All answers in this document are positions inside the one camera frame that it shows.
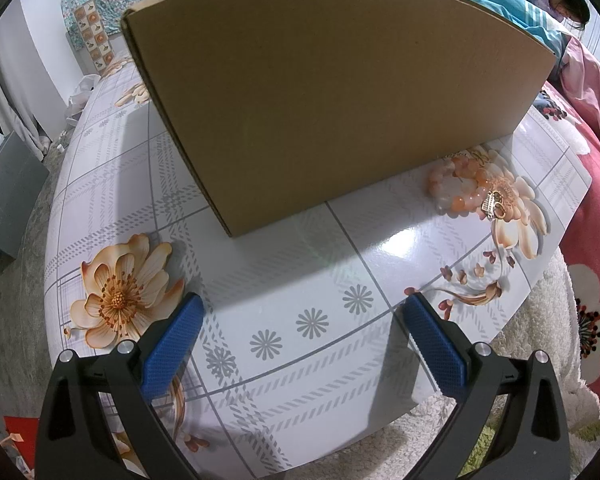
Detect white plastic bag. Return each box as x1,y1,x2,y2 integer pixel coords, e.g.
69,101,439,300
65,74,100,127

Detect gold butterfly charms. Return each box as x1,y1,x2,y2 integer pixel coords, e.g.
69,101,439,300
480,190,514,221

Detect brown cardboard box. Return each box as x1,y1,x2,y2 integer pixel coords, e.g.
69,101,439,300
120,0,555,237

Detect pink orange bead bracelet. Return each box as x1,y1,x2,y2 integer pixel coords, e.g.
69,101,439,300
426,152,496,215

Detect pink quilt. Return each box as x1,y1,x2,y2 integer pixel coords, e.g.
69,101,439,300
559,37,600,140

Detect white fluffy rug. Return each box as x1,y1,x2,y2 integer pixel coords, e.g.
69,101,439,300
286,252,600,479

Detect grey storage box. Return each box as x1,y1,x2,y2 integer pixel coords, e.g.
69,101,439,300
0,133,50,259

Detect red gift bag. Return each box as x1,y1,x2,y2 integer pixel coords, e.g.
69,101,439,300
0,416,38,469

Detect red floral bed blanket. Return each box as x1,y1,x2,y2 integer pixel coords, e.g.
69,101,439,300
536,84,600,398

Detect blue quilt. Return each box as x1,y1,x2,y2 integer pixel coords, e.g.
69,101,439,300
470,0,570,67

